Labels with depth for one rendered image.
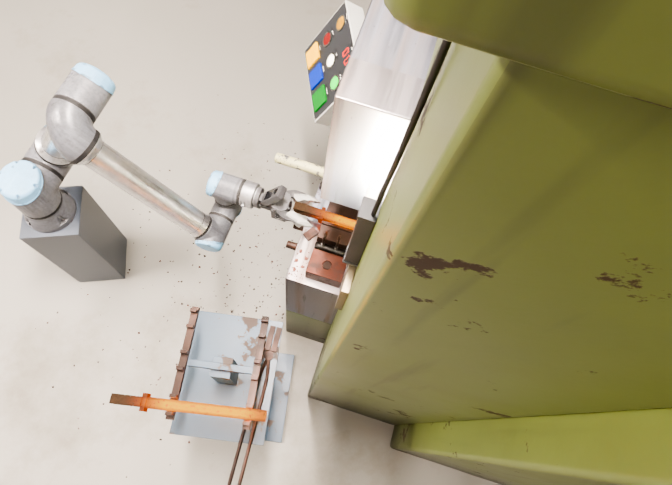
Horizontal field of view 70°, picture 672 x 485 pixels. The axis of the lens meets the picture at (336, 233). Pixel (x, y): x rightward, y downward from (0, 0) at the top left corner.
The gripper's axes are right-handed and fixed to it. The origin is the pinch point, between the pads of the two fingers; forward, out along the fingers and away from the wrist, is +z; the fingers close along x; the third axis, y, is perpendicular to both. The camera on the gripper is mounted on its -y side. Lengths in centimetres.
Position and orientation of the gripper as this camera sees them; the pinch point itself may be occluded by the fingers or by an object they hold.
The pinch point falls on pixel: (313, 212)
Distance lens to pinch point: 159.5
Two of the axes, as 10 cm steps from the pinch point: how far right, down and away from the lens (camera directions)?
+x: -2.9, 8.7, -3.9
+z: 9.5, 3.1, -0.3
